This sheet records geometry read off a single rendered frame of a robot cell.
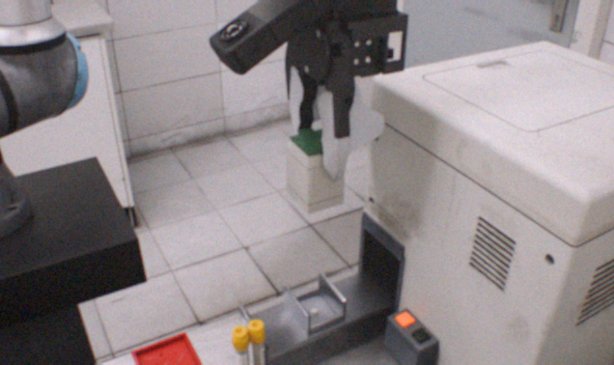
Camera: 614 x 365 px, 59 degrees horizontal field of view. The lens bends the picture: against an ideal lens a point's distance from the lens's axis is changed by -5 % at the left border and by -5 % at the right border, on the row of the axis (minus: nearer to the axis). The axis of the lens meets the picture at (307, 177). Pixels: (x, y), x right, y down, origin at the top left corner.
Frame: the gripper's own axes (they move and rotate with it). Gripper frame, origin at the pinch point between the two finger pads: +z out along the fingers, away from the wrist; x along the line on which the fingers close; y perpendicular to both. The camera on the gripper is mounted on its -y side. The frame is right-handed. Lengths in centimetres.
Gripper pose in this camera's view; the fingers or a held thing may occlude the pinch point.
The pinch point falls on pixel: (315, 156)
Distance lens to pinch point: 54.3
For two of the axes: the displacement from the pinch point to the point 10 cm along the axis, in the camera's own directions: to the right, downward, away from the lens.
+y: 8.8, -2.5, 4.0
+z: 0.0, 8.6, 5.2
